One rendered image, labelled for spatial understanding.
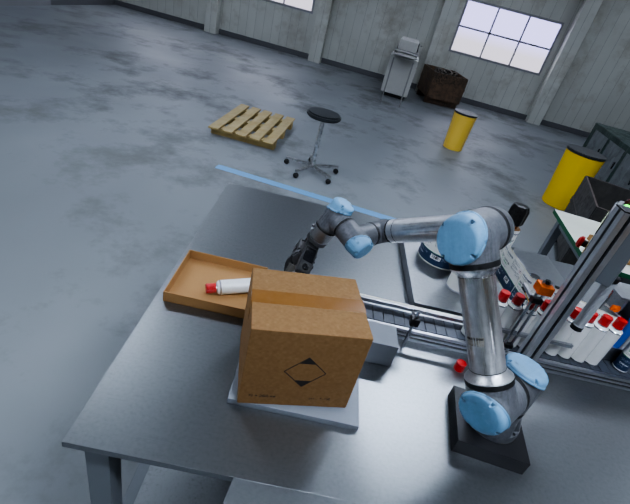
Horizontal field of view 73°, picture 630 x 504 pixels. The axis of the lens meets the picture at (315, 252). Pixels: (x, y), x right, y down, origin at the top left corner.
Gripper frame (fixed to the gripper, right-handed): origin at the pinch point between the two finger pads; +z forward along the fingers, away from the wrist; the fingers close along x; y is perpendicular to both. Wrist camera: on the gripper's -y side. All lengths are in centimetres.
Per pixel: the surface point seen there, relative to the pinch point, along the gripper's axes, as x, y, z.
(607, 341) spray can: -103, -2, -46
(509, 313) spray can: -69, -1, -35
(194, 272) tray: 28.0, 5.0, 20.0
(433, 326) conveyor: -53, 0, -15
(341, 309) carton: -8.0, -32.3, -23.8
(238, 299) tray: 10.7, -4.2, 13.7
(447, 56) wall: -235, 1013, -79
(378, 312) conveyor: -33.9, 0.5, -7.6
